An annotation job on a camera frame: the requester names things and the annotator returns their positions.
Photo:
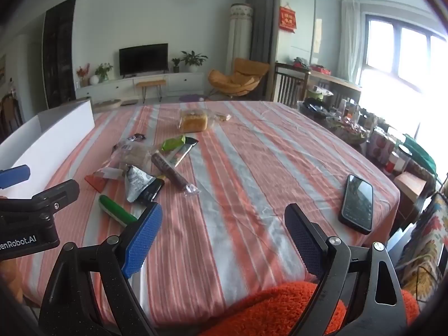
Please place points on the clear cookie packet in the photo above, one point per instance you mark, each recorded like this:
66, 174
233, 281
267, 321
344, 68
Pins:
223, 116

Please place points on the large bright window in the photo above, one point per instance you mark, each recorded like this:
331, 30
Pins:
385, 49

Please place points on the purple floor rug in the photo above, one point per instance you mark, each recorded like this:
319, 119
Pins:
190, 97

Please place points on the black flat television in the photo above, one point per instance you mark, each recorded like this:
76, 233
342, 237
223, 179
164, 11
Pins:
143, 59

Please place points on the black wall panel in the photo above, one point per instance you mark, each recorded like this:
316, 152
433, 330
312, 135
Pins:
59, 52

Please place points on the white sheer curtain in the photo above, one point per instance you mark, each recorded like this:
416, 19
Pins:
350, 38

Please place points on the black bowl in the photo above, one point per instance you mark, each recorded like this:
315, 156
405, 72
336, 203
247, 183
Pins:
313, 106

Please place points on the cluster of small bottles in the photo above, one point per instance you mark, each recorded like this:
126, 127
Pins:
350, 110

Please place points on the person's left hand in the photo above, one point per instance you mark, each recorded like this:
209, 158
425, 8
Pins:
8, 280

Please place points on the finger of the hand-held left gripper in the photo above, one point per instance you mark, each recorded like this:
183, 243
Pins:
14, 175
56, 194

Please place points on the dark wooden sideboard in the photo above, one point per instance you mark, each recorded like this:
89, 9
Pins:
290, 84

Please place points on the clear packet beige contents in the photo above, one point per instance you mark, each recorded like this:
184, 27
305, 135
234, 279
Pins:
133, 152

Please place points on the white cardboard box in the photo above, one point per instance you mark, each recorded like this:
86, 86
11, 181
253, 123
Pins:
52, 136

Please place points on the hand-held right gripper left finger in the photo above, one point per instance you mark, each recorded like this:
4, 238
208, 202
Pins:
143, 241

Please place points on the red snack packet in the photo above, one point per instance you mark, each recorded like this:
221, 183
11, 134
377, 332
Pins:
97, 183

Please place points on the orange lounge chair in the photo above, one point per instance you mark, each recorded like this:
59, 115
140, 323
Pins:
241, 77

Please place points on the black smartphone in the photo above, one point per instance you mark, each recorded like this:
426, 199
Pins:
357, 203

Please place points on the green and white packet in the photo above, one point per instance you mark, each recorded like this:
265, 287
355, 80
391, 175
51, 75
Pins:
115, 210

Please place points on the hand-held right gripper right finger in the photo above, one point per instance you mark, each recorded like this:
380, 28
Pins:
304, 241

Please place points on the white television cabinet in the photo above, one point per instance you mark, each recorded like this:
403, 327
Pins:
115, 85

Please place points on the triangular white printed packet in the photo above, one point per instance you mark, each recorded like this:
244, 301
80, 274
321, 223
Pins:
137, 182

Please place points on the long thin snack packet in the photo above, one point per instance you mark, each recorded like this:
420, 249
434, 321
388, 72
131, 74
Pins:
183, 152

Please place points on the glass bowl of sweets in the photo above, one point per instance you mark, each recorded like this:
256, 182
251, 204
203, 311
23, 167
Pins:
350, 133

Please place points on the orange fleece clothing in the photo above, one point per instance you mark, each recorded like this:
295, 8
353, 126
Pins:
262, 308

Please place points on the green cloth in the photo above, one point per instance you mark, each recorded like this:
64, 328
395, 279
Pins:
420, 155

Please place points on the black snack packet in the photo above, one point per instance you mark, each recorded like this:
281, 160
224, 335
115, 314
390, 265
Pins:
154, 190

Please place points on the grey curtain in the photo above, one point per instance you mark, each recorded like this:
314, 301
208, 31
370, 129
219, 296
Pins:
262, 17

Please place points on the covered standing air conditioner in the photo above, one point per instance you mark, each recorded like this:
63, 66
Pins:
239, 38

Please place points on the leafy plant in vase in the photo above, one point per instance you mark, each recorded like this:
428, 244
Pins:
104, 70

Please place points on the glass jar red label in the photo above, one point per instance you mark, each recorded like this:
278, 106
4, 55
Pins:
395, 162

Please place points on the green pot with lid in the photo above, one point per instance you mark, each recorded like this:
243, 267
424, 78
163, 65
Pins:
315, 93

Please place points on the white and brown packet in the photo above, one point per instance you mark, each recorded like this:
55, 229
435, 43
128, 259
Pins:
110, 173

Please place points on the bread loaf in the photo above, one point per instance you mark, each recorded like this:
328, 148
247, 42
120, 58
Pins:
193, 121

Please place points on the large potted green plant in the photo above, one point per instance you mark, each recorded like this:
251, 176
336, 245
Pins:
193, 58

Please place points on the round white vase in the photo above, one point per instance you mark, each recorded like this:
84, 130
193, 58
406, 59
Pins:
93, 79

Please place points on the small potted green plant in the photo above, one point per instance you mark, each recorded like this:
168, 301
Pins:
176, 64

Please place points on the red flowers in vase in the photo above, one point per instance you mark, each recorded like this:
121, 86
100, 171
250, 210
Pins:
83, 71

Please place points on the floral cushioned chair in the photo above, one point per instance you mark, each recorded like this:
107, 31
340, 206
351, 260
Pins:
428, 238

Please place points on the dark wooden chair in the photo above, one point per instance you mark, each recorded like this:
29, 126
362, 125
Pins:
10, 112

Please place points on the pile of red packages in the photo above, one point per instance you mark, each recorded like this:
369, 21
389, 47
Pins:
316, 68

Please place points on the wooden stool with metal legs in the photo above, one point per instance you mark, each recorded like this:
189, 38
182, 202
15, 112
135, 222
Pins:
150, 83

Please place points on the red wall hanging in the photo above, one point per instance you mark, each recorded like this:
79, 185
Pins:
287, 19

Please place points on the small brown box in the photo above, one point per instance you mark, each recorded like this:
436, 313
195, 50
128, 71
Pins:
409, 185

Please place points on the green snack packet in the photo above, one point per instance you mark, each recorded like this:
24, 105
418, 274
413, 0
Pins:
172, 142

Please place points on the brown sausage stick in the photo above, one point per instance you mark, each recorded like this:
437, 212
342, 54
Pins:
169, 171

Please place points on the striped orange grey tablecloth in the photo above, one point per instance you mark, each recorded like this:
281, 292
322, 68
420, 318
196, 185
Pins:
245, 168

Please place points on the framed wall picture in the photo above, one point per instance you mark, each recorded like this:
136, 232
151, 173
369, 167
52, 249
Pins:
2, 70

